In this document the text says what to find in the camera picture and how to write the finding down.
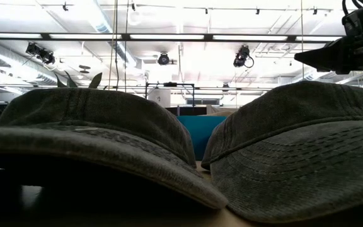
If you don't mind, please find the dark grey baseball cap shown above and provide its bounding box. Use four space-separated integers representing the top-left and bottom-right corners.
201 80 363 224
0 87 229 211

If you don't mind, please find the blue plastic bin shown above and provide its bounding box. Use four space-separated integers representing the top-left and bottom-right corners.
176 115 228 161

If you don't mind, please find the hanging cable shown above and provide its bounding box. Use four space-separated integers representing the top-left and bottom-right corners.
299 0 306 80
107 0 121 91
123 0 130 93

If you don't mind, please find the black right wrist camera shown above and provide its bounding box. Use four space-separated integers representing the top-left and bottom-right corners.
341 3 363 36

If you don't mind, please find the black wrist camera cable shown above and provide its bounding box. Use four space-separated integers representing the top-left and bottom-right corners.
342 0 363 11

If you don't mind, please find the black frame stand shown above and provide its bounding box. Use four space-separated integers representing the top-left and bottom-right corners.
144 81 197 108

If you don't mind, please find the silver ventilation duct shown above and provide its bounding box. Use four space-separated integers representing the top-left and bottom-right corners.
0 39 59 86

